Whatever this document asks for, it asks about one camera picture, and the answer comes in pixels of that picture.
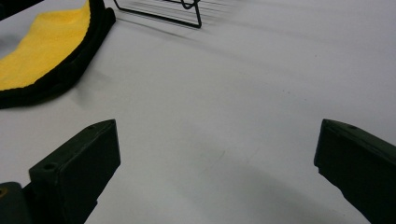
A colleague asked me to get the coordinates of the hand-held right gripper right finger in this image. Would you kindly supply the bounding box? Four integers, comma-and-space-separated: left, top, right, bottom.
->
313, 119, 396, 224

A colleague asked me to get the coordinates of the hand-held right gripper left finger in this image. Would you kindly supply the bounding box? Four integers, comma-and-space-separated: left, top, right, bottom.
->
28, 119, 121, 224

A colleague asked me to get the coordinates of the yellow towel with black trim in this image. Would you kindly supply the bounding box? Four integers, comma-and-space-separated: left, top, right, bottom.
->
0, 0, 117, 110

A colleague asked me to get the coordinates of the black wire rack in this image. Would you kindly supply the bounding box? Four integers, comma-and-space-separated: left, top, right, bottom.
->
112, 0, 204, 30

